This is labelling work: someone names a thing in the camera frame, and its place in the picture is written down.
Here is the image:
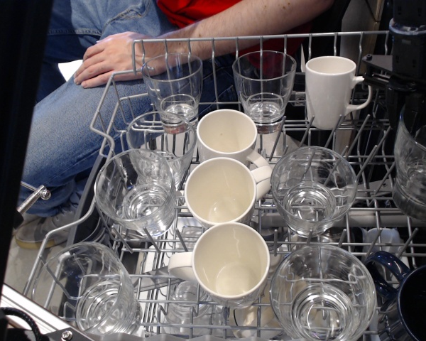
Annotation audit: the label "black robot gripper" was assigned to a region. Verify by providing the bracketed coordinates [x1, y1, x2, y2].
[363, 1, 426, 130]

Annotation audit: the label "ribbed glass tumbler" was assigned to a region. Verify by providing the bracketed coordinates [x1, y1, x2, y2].
[30, 242, 141, 336]
[94, 149, 176, 237]
[393, 109, 426, 222]
[270, 244, 377, 340]
[271, 146, 357, 237]

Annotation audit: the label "bystander bare forearm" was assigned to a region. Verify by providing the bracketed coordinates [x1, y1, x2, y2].
[161, 1, 334, 60]

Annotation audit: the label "bystander bare hand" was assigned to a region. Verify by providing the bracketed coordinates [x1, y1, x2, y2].
[74, 31, 165, 88]

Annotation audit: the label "white mug back right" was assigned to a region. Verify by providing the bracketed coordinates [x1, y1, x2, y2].
[305, 56, 372, 130]

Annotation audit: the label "red shirt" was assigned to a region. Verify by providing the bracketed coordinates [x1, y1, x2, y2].
[156, 0, 304, 56]

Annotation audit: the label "tall clear glass back centre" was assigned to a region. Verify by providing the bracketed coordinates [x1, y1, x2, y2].
[232, 50, 297, 134]

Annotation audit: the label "tall clear glass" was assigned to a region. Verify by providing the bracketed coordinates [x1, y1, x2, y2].
[141, 53, 203, 125]
[232, 50, 297, 134]

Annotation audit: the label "cream mug upper centre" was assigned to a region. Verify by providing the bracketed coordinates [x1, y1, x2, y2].
[197, 109, 268, 167]

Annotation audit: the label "cream mug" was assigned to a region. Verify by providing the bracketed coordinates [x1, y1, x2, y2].
[184, 157, 272, 228]
[197, 109, 268, 167]
[168, 222, 271, 308]

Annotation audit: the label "dark blue mug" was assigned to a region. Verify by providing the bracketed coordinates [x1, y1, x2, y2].
[364, 251, 426, 340]

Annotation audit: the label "cream mug middle centre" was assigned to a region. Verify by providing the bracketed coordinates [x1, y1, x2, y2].
[184, 157, 272, 228]

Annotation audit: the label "tall clear glass back left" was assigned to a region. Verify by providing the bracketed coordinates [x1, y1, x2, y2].
[141, 53, 203, 125]

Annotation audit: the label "clear glass behind left tumbler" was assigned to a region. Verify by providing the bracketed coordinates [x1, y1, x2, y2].
[125, 112, 197, 188]

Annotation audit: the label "cream mug lower centre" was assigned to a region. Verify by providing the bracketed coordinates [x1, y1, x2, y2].
[168, 222, 271, 308]

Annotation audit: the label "blue denim jeans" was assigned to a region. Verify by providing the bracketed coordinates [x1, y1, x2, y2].
[19, 0, 235, 218]

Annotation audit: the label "grey sneaker with tan sole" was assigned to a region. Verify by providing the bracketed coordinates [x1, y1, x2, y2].
[14, 207, 76, 249]

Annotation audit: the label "grey wire dishwasher rack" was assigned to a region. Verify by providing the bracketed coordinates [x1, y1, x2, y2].
[24, 31, 426, 340]

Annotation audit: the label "chrome clamp handle left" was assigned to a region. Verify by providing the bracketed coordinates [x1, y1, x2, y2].
[17, 181, 51, 214]

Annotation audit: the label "black cable bottom left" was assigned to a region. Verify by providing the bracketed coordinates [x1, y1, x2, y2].
[0, 306, 44, 341]

